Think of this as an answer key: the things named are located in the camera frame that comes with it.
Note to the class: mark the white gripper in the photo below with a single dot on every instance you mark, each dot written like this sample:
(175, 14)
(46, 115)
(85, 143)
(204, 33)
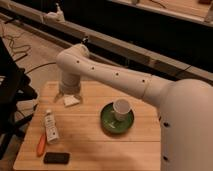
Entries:
(68, 89)

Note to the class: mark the white tube with cap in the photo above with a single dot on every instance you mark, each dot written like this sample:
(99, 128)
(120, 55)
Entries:
(50, 127)

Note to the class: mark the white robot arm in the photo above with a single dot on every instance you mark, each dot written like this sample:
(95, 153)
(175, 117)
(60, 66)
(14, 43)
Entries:
(184, 107)

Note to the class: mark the white ceramic cup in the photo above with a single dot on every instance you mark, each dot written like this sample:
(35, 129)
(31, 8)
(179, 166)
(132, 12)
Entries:
(121, 108)

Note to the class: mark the white rectangular block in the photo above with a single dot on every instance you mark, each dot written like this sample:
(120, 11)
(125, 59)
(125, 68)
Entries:
(71, 100)

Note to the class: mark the black chair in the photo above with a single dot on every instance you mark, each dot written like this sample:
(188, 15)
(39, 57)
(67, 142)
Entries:
(15, 87)

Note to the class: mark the green plate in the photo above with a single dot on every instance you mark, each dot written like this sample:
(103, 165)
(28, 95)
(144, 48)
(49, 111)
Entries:
(111, 124)

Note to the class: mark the black phone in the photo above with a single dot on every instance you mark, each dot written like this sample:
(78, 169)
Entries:
(56, 158)

